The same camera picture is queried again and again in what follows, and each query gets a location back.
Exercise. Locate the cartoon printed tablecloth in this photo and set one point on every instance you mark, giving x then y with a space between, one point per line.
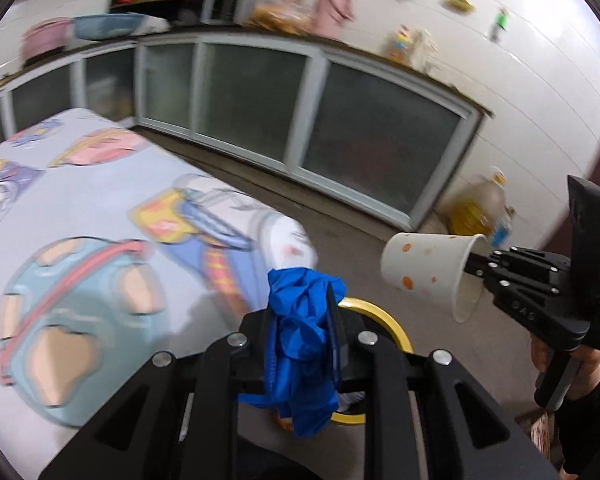
80 185

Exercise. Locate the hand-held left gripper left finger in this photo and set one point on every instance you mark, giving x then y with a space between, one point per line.
252 332

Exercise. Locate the blue cloth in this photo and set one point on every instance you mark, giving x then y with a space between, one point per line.
300 320

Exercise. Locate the large cooking oil bottle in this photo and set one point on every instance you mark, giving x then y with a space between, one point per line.
480 200

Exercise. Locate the yellow rimmed waste bin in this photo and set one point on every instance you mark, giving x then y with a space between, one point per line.
380 312

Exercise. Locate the colourful packets on counter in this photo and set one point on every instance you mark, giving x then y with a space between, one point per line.
407 47

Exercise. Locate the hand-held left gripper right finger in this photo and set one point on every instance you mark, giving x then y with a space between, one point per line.
336 345

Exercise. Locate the blue plastic basin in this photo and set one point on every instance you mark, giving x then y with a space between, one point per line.
107 26

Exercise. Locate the green wall hanger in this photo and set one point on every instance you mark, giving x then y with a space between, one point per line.
500 22

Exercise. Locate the white glass-door counter cabinet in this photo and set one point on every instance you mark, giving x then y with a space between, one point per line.
370 135
45 95

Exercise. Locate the blue label water bottle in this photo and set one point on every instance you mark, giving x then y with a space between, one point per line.
502 230

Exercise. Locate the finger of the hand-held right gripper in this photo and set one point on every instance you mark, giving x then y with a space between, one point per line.
476 266

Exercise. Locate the person's right hand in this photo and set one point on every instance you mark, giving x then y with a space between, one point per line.
586 370

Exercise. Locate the white dotted paper cup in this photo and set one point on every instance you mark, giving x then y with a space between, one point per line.
420 265

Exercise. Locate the pink plastic basin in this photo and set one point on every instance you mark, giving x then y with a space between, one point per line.
47 40

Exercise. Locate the bag of orange snacks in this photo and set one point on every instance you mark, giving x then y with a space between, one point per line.
280 20

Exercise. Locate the person's right forearm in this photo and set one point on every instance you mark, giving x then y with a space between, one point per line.
595 420

